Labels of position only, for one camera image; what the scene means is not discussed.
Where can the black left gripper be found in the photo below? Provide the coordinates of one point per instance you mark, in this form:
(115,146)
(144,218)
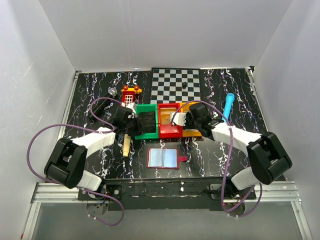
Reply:
(137,124)

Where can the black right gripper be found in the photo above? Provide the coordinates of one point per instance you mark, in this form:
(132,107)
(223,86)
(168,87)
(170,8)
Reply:
(188,121)

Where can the red leather card holder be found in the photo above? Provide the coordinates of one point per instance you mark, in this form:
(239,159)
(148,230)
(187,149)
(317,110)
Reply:
(164,158)

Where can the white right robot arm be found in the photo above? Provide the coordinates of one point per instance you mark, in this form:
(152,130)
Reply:
(268,159)

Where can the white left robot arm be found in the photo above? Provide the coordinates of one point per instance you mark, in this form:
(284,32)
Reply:
(66,164)

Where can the black card stack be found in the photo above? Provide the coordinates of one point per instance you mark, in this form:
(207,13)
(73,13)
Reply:
(148,121)

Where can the gold card stack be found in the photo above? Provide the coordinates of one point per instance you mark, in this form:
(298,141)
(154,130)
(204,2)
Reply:
(165,115)

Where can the cream toy microphone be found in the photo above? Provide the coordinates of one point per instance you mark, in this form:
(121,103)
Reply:
(126,145)

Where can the yellow plastic bin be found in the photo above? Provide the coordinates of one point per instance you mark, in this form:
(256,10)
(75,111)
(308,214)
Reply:
(189,132)

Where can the green plastic bin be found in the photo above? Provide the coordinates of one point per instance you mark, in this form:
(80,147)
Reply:
(148,108)

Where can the black microphone silver head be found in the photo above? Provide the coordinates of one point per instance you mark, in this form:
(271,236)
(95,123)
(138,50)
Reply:
(99,106)

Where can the red toy phone booth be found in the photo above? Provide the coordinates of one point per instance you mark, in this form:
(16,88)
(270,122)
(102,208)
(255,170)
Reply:
(129,94)

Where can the red plastic bin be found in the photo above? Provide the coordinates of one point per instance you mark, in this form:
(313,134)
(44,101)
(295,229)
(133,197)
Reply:
(169,131)

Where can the black chess pawn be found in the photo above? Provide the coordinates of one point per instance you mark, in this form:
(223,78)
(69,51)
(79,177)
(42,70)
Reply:
(184,85)

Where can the blue toy microphone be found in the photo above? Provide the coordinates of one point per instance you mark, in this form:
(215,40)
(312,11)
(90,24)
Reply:
(230,97)

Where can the black white checkerboard mat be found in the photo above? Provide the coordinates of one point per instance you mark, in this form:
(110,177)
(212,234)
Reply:
(167,85)

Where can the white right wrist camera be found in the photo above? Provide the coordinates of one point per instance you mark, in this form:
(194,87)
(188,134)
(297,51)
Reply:
(178,119)

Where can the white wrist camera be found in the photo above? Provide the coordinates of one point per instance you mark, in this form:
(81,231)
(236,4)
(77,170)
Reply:
(178,119)
(129,110)

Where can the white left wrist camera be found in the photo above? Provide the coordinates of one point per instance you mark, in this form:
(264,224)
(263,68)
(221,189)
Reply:
(129,110)

